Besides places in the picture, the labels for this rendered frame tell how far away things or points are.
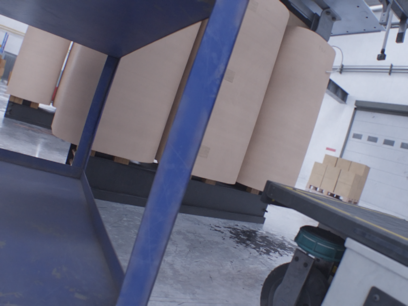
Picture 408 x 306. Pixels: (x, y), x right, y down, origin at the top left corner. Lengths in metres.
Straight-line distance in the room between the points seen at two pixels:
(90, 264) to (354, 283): 0.39
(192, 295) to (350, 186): 6.55
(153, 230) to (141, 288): 0.07
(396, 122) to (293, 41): 13.94
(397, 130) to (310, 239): 14.67
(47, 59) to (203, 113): 2.37
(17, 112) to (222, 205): 2.00
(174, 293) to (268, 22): 1.12
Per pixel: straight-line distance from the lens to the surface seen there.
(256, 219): 1.63
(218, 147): 1.17
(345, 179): 7.18
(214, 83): 0.28
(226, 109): 1.17
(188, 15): 0.39
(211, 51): 0.28
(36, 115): 2.76
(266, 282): 0.68
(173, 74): 1.06
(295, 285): 0.61
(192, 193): 1.33
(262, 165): 1.40
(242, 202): 1.54
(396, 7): 1.24
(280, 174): 1.47
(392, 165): 14.81
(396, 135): 15.13
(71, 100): 1.02
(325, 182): 7.41
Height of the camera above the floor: 0.36
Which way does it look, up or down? 3 degrees down
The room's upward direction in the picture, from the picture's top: 19 degrees clockwise
